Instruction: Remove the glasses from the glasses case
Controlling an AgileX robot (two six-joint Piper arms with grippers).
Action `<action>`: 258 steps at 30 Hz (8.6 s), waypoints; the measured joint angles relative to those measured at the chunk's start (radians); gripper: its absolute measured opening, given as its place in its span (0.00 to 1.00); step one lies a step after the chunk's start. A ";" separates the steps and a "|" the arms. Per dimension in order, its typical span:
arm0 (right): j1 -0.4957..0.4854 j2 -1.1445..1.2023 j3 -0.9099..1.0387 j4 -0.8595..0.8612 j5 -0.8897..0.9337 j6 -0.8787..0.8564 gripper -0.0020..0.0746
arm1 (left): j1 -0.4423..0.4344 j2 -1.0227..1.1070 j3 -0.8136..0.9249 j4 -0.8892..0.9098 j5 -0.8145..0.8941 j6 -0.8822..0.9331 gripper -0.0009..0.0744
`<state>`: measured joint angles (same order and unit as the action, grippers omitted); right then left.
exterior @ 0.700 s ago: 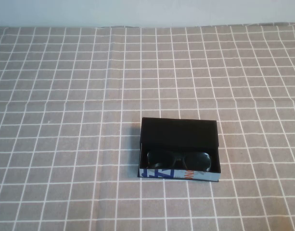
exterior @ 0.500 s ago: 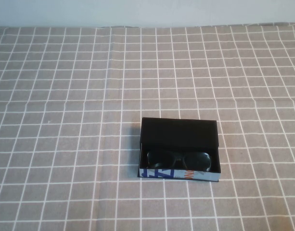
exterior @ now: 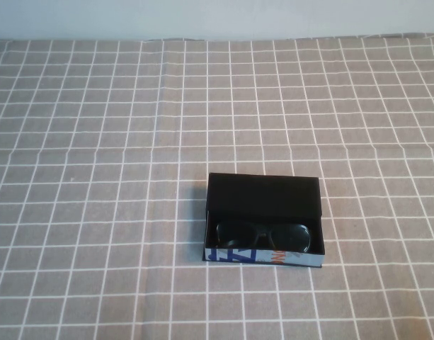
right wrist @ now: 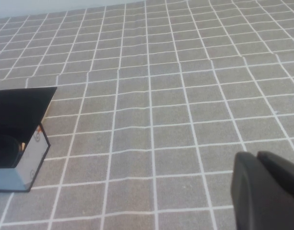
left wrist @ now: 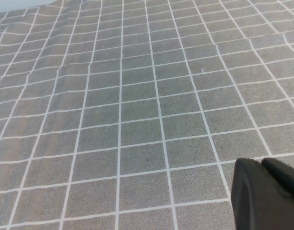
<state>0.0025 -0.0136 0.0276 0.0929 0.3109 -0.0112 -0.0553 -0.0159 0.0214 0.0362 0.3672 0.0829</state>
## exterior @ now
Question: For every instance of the black glasses case printed side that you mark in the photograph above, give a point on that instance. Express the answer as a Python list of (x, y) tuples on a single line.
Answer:
[(262, 193)]

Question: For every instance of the grey white-checked tablecloth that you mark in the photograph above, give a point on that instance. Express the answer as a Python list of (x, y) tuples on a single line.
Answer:
[(96, 177)]

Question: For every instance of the black-framed glasses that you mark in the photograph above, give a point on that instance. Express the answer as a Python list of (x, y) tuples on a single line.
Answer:
[(228, 233)]

